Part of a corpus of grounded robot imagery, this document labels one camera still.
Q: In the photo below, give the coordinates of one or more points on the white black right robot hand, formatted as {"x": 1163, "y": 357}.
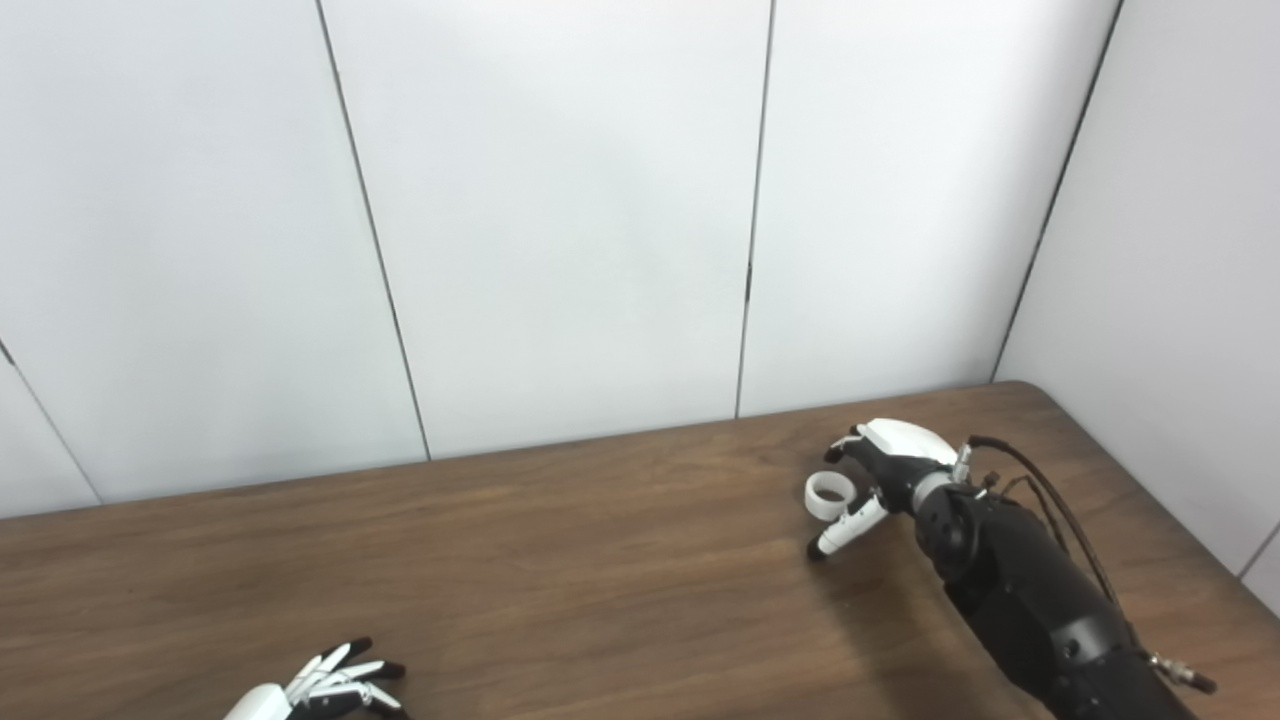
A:
{"x": 905, "y": 450}

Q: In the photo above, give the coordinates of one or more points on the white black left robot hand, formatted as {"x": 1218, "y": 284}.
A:
{"x": 265, "y": 705}

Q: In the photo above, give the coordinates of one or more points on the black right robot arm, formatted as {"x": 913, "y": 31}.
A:
{"x": 1020, "y": 590}

